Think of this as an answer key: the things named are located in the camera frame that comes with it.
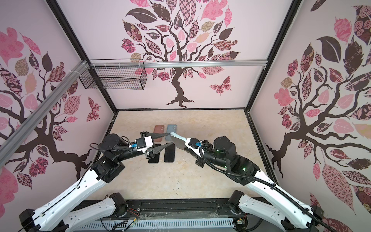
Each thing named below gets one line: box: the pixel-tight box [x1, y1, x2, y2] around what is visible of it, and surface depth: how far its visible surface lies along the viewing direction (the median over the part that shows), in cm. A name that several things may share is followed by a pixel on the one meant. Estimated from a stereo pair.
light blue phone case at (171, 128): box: [165, 124, 177, 142], surface depth 109 cm
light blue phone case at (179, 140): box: [170, 131, 187, 149], surface depth 53 cm
